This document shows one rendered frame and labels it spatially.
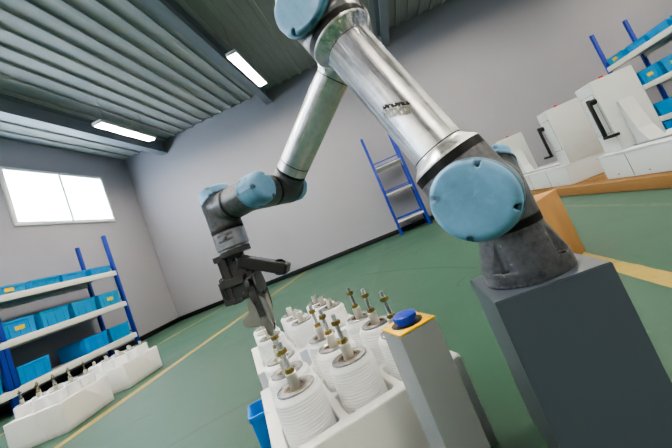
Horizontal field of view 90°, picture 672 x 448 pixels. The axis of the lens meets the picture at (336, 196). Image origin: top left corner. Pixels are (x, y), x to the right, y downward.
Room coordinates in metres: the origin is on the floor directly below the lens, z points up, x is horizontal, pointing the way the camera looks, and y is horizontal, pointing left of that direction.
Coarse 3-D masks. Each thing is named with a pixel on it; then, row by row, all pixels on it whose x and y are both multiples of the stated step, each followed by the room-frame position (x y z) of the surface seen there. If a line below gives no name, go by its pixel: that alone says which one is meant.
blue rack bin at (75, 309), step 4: (80, 300) 4.88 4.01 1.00; (84, 300) 4.93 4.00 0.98; (88, 300) 5.00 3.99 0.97; (92, 300) 5.06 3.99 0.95; (68, 304) 4.74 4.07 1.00; (72, 304) 4.74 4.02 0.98; (76, 304) 4.80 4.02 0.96; (80, 304) 4.86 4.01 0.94; (84, 304) 4.92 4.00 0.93; (88, 304) 4.98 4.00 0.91; (92, 304) 5.05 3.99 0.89; (68, 308) 4.75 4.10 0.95; (72, 308) 4.74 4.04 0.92; (76, 308) 4.79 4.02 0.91; (80, 308) 4.85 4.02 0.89; (84, 308) 4.91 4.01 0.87; (88, 308) 4.97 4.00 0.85; (92, 308) 5.03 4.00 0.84; (96, 308) 5.09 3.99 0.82; (72, 312) 4.75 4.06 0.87; (76, 312) 4.77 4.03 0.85; (80, 312) 4.83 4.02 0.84; (84, 312) 4.89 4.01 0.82; (88, 312) 4.95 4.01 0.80; (72, 316) 4.75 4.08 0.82; (76, 316) 4.76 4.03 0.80
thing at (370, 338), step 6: (384, 324) 0.83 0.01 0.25; (360, 330) 0.87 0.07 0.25; (372, 330) 0.83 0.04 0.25; (378, 330) 0.82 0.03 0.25; (360, 336) 0.86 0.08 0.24; (366, 336) 0.83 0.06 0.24; (372, 336) 0.82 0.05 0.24; (378, 336) 0.82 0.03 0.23; (366, 342) 0.84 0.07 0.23; (372, 342) 0.82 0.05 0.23; (372, 348) 0.83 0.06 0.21; (378, 348) 0.82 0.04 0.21; (378, 354) 0.82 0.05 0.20; (378, 360) 0.83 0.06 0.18; (384, 360) 0.82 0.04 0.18
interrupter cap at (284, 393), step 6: (300, 378) 0.70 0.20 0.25; (306, 378) 0.69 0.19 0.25; (312, 378) 0.68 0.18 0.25; (306, 384) 0.66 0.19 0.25; (282, 390) 0.68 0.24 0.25; (288, 390) 0.68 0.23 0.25; (300, 390) 0.64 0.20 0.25; (282, 396) 0.65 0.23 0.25; (288, 396) 0.64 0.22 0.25; (294, 396) 0.64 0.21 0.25
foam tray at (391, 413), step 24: (456, 360) 0.70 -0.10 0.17; (264, 408) 0.83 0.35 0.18; (336, 408) 0.69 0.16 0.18; (360, 408) 0.66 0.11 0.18; (384, 408) 0.65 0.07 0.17; (408, 408) 0.66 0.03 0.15; (480, 408) 0.71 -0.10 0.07; (336, 432) 0.62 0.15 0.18; (360, 432) 0.63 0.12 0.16; (384, 432) 0.64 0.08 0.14; (408, 432) 0.65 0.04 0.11
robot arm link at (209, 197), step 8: (216, 184) 0.76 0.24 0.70; (224, 184) 0.77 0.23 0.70; (200, 192) 0.76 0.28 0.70; (208, 192) 0.75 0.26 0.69; (216, 192) 0.75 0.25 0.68; (200, 200) 0.76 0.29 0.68; (208, 200) 0.75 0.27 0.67; (216, 200) 0.74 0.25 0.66; (208, 208) 0.75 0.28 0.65; (216, 208) 0.74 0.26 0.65; (208, 216) 0.76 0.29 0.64; (216, 216) 0.75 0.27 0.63; (224, 216) 0.74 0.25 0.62; (208, 224) 0.76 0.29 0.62; (216, 224) 0.75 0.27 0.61; (224, 224) 0.75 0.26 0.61; (232, 224) 0.76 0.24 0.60; (240, 224) 0.78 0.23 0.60; (216, 232) 0.75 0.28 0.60
